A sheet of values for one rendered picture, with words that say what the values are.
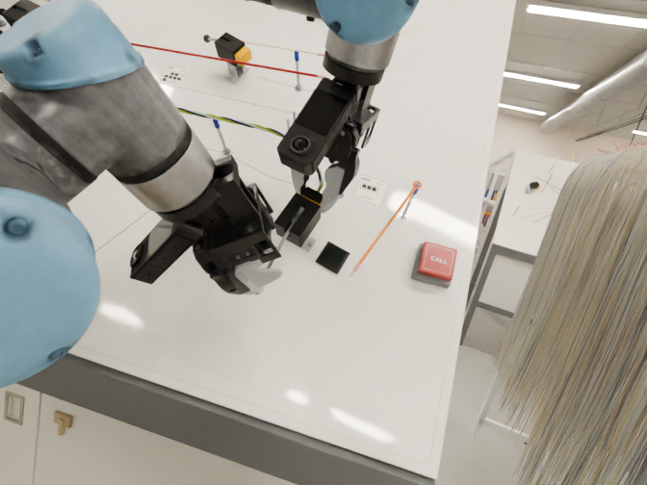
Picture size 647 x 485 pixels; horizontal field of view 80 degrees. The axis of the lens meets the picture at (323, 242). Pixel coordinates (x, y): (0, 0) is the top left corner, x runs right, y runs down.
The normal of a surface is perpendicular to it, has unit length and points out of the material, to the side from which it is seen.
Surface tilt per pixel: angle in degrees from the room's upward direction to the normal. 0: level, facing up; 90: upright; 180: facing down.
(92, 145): 102
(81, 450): 90
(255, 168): 55
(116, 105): 98
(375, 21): 120
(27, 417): 90
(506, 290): 90
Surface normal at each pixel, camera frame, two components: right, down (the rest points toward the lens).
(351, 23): -0.18, 0.70
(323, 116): -0.04, -0.31
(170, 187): 0.38, 0.70
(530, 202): -0.09, -0.50
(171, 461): -0.16, 0.19
